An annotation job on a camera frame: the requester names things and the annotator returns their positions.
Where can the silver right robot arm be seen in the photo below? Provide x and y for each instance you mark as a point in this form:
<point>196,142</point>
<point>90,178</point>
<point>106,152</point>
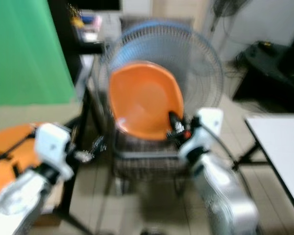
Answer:
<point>223,196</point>

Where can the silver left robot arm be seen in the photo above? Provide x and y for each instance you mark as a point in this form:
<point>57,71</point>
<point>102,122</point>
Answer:
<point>19,205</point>

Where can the plaid cushioned chair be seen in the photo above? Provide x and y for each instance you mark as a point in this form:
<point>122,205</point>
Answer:
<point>142,159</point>

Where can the white folding table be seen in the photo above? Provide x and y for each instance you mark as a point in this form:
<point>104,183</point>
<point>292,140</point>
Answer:
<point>281,152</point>

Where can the black case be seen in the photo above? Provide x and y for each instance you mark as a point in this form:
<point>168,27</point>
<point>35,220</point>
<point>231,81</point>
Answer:
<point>272,68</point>

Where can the white cabinet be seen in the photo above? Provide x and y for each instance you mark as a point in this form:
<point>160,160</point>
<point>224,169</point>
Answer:
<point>137,6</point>

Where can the black shelf unit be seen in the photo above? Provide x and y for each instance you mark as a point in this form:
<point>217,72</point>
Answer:
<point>71,39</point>

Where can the green curtain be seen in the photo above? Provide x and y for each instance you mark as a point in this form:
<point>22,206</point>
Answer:
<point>24,49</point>

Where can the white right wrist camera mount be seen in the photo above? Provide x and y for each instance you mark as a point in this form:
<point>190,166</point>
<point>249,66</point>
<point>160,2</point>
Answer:
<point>208,126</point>

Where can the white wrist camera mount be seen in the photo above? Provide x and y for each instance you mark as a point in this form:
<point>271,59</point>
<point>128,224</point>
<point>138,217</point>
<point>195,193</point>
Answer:
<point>54,147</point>
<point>208,126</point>

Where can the grey blue pedestal fan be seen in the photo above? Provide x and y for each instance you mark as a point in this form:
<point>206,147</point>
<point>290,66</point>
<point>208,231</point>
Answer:
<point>196,49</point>

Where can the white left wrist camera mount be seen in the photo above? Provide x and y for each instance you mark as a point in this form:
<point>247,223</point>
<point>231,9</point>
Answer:
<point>54,147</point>

